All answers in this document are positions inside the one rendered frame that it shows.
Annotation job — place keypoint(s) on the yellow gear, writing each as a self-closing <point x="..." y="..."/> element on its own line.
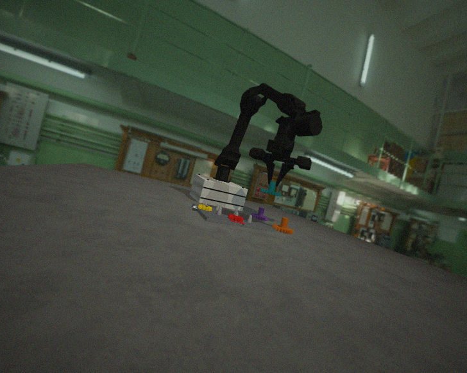
<point x="203" y="207"/>

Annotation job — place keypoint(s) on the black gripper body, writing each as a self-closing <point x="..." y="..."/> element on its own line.
<point x="259" y="154"/>

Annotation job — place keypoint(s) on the orange gear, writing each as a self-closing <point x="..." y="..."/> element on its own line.
<point x="283" y="226"/>

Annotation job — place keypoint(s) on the purple gear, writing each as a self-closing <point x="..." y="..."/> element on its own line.
<point x="260" y="215"/>

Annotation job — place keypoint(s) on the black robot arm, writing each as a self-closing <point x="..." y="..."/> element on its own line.
<point x="300" y="123"/>

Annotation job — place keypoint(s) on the teal gear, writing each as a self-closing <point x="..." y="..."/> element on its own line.
<point x="271" y="189"/>

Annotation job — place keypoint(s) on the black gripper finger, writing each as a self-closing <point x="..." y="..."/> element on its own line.
<point x="284" y="170"/>
<point x="270" y="169"/>

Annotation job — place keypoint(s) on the red gear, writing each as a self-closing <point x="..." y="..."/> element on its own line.
<point x="235" y="218"/>

